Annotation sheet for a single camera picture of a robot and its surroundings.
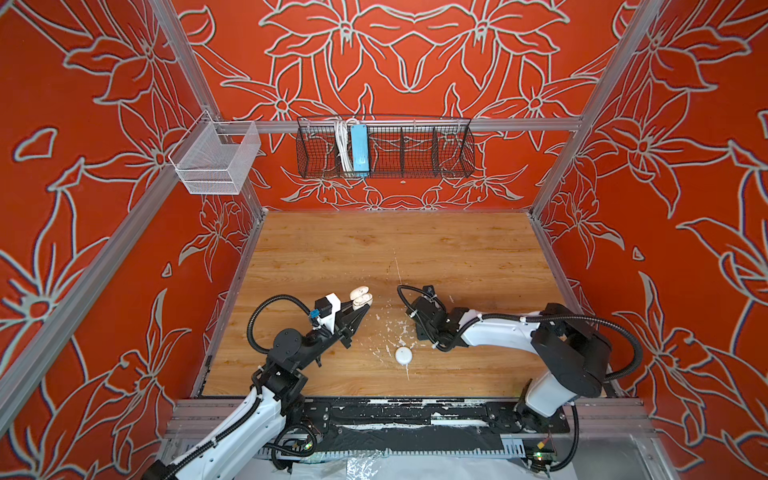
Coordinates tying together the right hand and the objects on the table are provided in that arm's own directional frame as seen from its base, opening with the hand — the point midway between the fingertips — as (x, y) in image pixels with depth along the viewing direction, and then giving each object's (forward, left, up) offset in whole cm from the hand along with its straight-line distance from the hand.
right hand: (418, 323), depth 90 cm
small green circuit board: (-34, -26, -1) cm, 42 cm away
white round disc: (-10, +5, +2) cm, 12 cm away
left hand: (-5, +15, +23) cm, 28 cm away
